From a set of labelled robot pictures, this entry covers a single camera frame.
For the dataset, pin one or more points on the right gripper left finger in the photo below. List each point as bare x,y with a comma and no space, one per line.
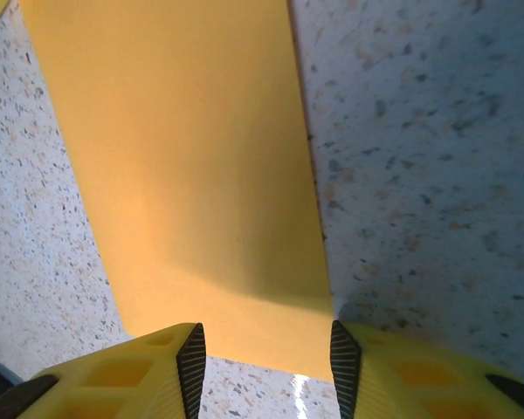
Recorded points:
126,375

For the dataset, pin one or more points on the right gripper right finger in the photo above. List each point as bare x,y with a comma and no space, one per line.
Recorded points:
419,379

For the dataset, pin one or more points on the yellow paper sheet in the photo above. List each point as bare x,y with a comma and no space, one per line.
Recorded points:
179,153

